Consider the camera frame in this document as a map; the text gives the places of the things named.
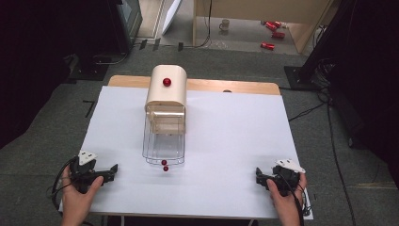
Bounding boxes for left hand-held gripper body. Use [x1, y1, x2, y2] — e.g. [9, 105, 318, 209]
[69, 150, 105, 194]

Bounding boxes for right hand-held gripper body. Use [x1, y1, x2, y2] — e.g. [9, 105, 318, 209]
[265, 158, 306, 198]

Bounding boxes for person's right hand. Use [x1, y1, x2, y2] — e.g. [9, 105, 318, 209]
[266, 171, 309, 222]

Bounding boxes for person's left hand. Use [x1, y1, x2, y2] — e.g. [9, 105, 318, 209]
[60, 166, 104, 220]

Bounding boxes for white paper sheet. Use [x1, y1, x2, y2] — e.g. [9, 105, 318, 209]
[58, 85, 314, 220]

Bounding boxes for clear plastic container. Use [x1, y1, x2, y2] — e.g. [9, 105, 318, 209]
[141, 105, 186, 173]

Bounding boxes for cream wooden box red knob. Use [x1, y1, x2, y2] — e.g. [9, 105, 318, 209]
[144, 64, 188, 136]

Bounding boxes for wooden table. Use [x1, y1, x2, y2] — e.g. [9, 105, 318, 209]
[107, 74, 281, 96]

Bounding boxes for black metal stand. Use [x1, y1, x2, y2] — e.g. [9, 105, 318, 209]
[283, 0, 357, 92]

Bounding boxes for beige mug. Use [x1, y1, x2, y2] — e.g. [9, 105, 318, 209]
[218, 18, 231, 32]

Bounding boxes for dark monitor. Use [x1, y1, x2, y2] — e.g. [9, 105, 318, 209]
[107, 0, 144, 55]

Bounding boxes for light wooden cabinet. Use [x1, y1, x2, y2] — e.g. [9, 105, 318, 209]
[191, 0, 334, 57]

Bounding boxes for white board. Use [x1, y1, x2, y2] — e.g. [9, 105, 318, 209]
[161, 0, 184, 36]

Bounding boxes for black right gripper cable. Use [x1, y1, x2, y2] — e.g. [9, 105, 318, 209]
[277, 171, 312, 226]

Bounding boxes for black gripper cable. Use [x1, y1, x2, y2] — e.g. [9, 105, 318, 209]
[277, 171, 312, 226]
[51, 155, 79, 216]

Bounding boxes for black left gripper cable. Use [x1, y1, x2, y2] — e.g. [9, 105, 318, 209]
[51, 155, 79, 216]

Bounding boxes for black floor cable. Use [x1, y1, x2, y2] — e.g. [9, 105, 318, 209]
[287, 57, 359, 226]

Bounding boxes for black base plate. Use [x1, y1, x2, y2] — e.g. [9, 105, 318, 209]
[64, 54, 110, 83]

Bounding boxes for black hanging cable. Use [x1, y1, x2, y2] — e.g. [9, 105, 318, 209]
[184, 0, 214, 49]

